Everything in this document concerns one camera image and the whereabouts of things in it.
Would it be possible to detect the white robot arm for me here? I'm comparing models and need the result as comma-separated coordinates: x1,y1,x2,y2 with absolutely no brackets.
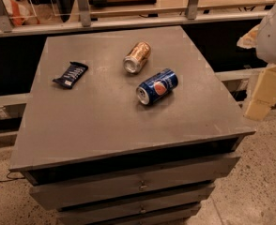
237,3,276,121

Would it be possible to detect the orange white bag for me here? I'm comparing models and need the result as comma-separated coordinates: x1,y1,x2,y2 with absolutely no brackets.
3,0,39,26

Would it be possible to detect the gold soda can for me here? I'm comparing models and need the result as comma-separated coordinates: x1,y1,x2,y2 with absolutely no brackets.
123,42,151,74

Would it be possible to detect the blue pepsi can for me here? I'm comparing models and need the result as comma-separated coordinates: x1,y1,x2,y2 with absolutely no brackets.
136,68,178,105

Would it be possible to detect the middle grey drawer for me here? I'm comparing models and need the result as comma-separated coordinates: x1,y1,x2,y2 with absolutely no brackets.
58,183,215,225

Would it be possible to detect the grey drawer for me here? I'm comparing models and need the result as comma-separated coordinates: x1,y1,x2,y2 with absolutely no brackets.
58,183,215,225
30,153,239,210
90,202,202,225

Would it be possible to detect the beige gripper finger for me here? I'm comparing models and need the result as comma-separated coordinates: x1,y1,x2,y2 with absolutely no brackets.
244,65,276,121
237,25,259,49

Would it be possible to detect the bottom grey drawer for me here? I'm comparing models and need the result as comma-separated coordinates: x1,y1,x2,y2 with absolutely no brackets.
90,202,202,225

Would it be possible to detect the top grey drawer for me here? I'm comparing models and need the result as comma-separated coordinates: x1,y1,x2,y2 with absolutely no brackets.
30,153,239,210

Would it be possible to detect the grey drawer cabinet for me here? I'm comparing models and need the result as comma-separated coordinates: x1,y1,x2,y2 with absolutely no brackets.
10,26,254,213

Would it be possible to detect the metal railing frame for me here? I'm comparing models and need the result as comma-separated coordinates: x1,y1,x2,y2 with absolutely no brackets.
0,0,276,38

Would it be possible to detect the black cable on floor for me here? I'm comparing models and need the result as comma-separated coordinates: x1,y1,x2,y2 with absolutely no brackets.
0,172,25,187

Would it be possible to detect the dark blue snack wrapper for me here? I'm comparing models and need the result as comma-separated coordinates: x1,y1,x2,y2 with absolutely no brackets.
53,62,88,89

